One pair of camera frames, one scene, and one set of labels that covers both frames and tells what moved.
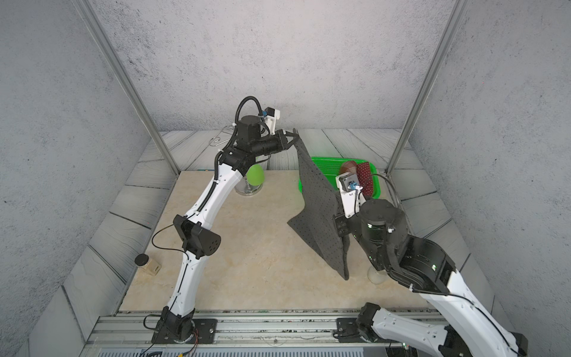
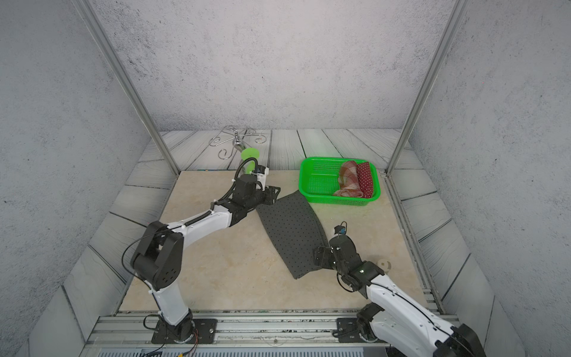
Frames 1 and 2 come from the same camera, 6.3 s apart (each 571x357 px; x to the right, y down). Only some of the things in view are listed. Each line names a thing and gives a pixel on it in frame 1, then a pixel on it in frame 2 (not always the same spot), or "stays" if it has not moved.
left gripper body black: (267, 144) to (265, 198)
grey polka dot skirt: (316, 216) to (294, 231)
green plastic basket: (329, 168) stays
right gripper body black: (346, 227) to (328, 260)
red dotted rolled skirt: (365, 176) stays
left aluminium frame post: (122, 74) stays
